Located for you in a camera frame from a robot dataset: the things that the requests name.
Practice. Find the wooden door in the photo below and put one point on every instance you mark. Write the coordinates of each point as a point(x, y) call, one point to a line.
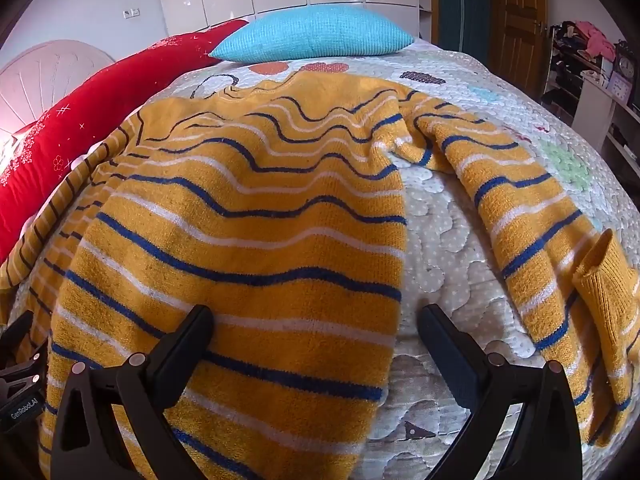
point(520, 20)

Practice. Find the yellow thin-striped shirt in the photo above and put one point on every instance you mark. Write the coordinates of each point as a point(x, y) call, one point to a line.
point(50, 240)

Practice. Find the teal knitted pillow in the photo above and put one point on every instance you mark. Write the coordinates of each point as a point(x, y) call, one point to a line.
point(320, 32)

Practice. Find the small white clock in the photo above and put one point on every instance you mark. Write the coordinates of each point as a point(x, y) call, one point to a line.
point(620, 85)

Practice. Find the white wall socket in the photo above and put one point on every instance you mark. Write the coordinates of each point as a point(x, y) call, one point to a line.
point(132, 12)

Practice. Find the white shelf unit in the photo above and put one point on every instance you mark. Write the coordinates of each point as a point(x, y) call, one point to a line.
point(595, 105)

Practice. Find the dark mantel clock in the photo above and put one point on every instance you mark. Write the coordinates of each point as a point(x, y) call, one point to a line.
point(625, 62)

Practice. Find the white round headboard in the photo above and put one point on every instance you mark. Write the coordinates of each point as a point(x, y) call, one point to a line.
point(45, 75)

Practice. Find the yellow blue-striped sweater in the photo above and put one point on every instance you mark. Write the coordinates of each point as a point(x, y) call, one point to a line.
point(250, 260)

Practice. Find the quilted patchwork bedspread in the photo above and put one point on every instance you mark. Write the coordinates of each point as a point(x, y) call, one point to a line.
point(450, 240)

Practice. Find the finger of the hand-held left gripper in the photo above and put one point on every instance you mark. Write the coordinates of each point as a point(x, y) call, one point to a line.
point(15, 332)

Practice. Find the dark green curtain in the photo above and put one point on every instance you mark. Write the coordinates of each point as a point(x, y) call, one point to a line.
point(465, 10)

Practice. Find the red patterned pillow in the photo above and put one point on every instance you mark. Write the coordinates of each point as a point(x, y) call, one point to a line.
point(100, 110)

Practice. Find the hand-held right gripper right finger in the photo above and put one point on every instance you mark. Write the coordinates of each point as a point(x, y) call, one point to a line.
point(445, 345)

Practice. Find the pink cloth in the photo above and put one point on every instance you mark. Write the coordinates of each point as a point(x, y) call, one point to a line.
point(595, 40)

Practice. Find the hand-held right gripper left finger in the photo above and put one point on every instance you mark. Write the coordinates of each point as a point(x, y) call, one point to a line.
point(185, 341)

